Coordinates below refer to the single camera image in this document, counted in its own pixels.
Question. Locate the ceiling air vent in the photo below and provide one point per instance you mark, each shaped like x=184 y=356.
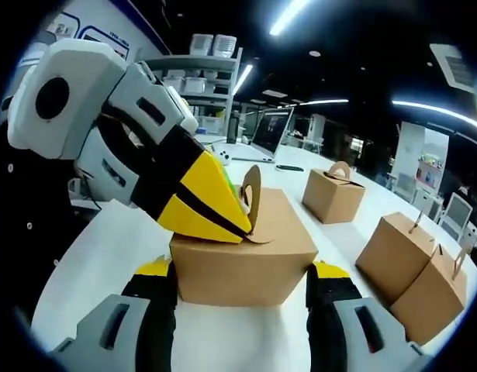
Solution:
x=455 y=67

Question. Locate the white mesh office chair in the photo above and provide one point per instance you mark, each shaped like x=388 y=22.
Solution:
x=457 y=213

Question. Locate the shelf light bar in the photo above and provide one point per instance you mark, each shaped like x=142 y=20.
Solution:
x=242 y=79

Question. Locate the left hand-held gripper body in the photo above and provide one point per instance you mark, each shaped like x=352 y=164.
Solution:
x=79 y=77

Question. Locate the brown paper box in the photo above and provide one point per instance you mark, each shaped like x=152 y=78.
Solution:
x=331 y=201
x=389 y=255
x=432 y=302
x=242 y=271

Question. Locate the white game controller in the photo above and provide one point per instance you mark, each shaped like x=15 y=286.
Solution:
x=225 y=157

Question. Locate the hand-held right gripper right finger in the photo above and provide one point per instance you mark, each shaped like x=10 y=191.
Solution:
x=339 y=333

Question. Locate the blue wall info board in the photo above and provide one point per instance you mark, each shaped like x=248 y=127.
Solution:
x=106 y=42

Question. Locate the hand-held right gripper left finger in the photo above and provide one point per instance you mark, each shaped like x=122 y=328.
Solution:
x=145 y=329

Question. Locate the white display partition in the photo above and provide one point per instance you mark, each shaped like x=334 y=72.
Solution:
x=408 y=143

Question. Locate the black bottle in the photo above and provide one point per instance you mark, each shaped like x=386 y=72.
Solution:
x=233 y=128

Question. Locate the straight ceiling light strip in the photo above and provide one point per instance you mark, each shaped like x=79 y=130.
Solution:
x=319 y=102

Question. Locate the grey metal shelf rack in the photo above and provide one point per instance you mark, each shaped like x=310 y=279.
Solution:
x=226 y=73

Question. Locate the white storage bin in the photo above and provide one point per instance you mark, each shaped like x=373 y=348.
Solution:
x=225 y=45
x=201 y=44

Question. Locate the curved ceiling light strip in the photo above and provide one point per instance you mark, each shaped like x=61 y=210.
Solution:
x=440 y=110
x=288 y=17

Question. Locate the silver laptop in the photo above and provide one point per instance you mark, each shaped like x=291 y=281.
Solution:
x=273 y=131

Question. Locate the person's black shirt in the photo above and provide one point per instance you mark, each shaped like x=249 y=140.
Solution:
x=28 y=201

